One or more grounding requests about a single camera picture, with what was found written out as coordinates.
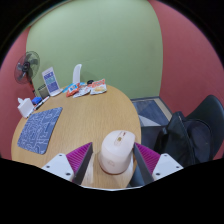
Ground light blue packet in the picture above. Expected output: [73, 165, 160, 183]
[61, 83, 75, 94]

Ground blue-grey patterned mouse pad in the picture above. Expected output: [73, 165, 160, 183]
[17, 106, 64, 156]

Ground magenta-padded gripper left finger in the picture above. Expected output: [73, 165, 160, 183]
[41, 141, 94, 186]

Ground grey-blue floor mat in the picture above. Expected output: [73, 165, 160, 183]
[131, 97, 173, 128]

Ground white sign stand blue panels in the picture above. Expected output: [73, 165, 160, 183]
[41, 66, 62, 97]

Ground black-capped white marker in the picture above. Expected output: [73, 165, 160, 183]
[33, 99, 47, 111]

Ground blue whiteboard eraser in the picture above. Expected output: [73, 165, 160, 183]
[31, 96, 43, 105]

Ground red-capped white marker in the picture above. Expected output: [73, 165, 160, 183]
[35, 95, 51, 108]

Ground orange and white snack packet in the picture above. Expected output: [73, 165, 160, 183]
[89, 78, 108, 96]

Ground white tissue box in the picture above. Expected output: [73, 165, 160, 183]
[17, 97, 35, 119]

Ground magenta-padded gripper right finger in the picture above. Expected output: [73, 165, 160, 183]
[128, 141, 185, 188]

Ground black standing fan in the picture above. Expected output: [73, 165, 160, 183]
[14, 50, 41, 98]

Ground pale pink computer mouse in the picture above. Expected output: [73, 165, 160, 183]
[97, 129, 137, 175]

